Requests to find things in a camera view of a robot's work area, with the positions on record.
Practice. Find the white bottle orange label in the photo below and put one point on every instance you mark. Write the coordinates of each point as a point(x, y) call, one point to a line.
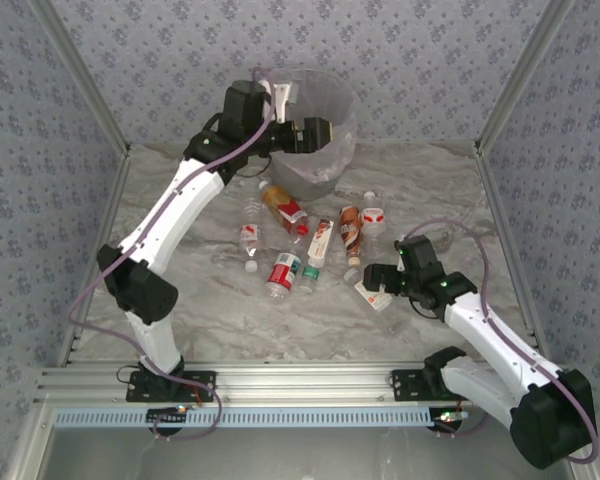
point(372, 300)

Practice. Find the brown chocolate drink bottle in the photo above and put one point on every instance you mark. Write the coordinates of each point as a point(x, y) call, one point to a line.
point(350, 230)

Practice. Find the clear bottle red white label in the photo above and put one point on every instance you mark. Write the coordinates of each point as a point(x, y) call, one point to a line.
point(250, 235)
point(373, 217)

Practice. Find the slender white red bottle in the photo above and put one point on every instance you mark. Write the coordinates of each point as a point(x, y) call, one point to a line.
point(321, 242)

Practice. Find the orange juice bottle red label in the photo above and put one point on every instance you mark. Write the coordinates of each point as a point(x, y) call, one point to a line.
point(280, 202)

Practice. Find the clear bottle large red label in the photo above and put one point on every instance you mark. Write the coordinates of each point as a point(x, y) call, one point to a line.
point(281, 275)

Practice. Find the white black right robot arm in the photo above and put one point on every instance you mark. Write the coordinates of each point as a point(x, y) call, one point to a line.
point(490, 330)

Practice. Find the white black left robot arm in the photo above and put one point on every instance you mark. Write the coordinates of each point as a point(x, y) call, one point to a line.
point(190, 200)

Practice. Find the clear plastic bin with liner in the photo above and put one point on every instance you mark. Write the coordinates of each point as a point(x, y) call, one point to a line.
point(305, 185)

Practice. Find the small circuit board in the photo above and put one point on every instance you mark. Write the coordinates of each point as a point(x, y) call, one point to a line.
point(167, 415)
point(447, 417)

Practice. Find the aluminium side rail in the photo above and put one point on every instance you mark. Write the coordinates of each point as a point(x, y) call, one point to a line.
point(502, 225)

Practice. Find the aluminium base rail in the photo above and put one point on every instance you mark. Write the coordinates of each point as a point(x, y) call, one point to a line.
point(305, 382)

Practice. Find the aluminium frame post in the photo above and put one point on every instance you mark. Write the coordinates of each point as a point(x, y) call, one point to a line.
point(525, 75)
point(80, 75)

